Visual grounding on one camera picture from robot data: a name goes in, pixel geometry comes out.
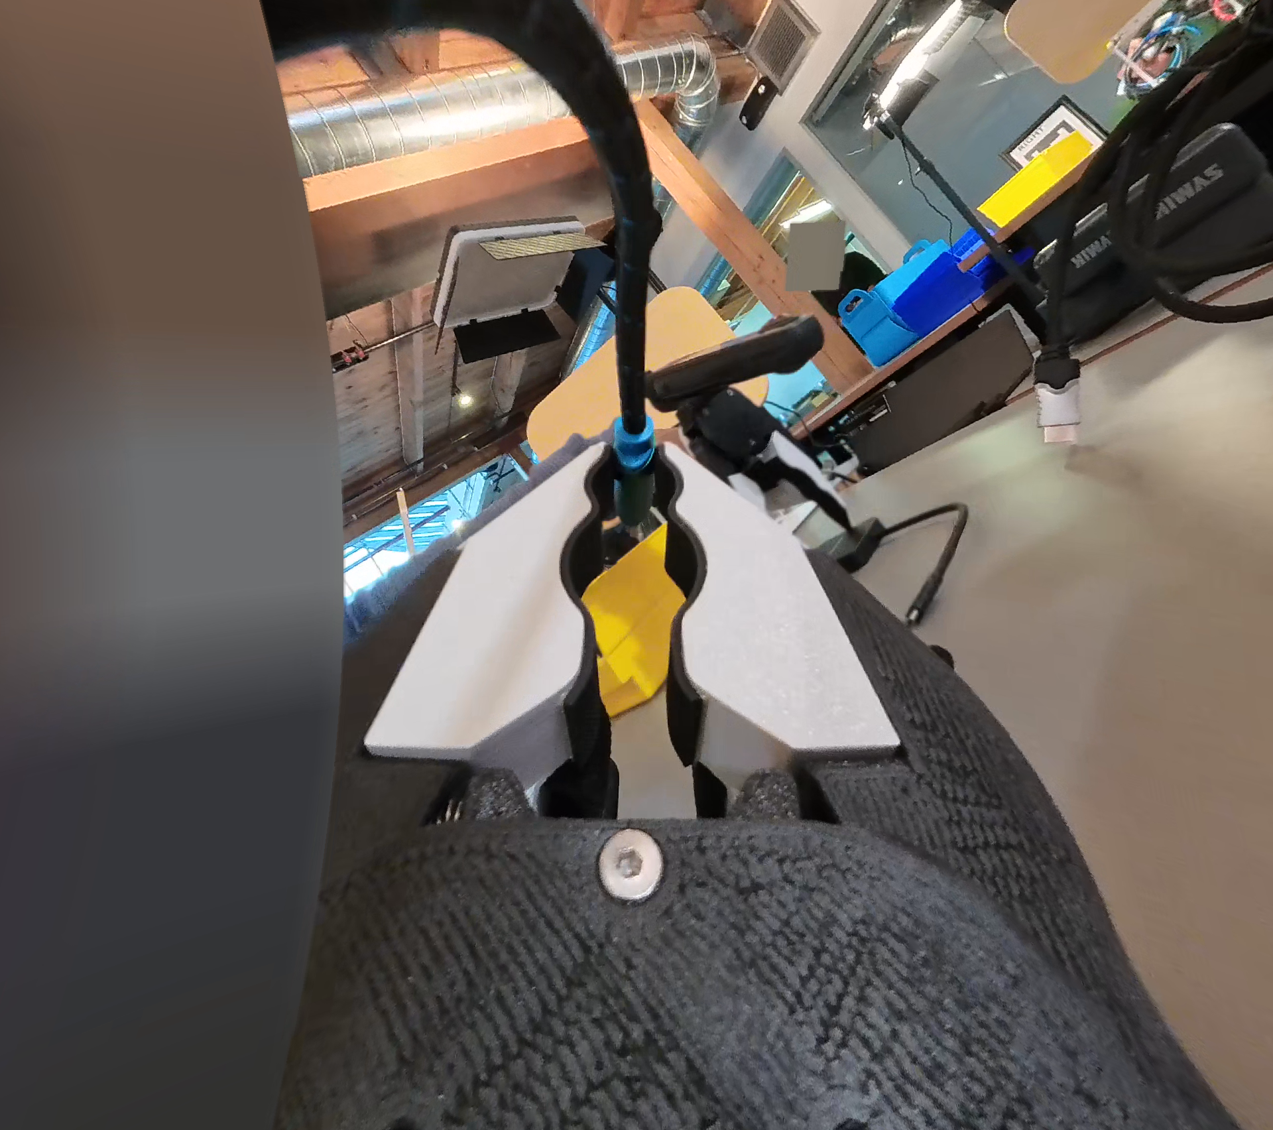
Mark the black light stand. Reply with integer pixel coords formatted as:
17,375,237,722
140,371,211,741
865,77,1052,351

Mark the yellow storage bin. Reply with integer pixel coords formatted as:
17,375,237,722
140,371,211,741
978,131,1097,228

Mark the grey vent grille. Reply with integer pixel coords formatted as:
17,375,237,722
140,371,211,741
746,0,824,83

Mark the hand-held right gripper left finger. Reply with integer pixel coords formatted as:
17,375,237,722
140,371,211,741
365,442,621,819

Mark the silver ventilation duct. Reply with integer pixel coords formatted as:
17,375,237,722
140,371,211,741
289,35,720,182

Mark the black box under light panel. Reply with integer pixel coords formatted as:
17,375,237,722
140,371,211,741
454,312,566,367

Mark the white led light panel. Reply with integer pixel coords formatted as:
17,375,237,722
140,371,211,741
432,217,592,330

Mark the wooden board with label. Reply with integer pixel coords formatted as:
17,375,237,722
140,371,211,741
527,284,772,462

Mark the short black adapter cable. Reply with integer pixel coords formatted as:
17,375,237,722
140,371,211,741
837,503,973,626

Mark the black braided hdmi cable blue plug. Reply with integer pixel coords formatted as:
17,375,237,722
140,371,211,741
224,0,664,555

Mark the wooden workbench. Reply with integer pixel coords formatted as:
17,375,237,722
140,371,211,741
796,274,1051,440

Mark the blue tote with handle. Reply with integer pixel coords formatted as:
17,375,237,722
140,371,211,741
839,284,924,367

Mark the black hdmi cable silver plug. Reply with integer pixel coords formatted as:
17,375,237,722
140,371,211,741
1032,5,1273,445

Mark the black tool case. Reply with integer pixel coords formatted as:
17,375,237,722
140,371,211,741
1032,120,1273,343

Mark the black panel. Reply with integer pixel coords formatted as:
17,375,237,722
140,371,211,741
854,308,1038,477

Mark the small framed tag print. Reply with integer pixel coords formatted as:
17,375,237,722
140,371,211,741
1002,100,1108,178

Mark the light blue storage bin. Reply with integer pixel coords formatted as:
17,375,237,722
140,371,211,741
874,239,982,338

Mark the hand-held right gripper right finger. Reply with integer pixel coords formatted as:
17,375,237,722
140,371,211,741
660,442,904,819

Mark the dark blue storage bin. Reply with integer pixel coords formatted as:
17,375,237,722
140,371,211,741
950,228,1038,287

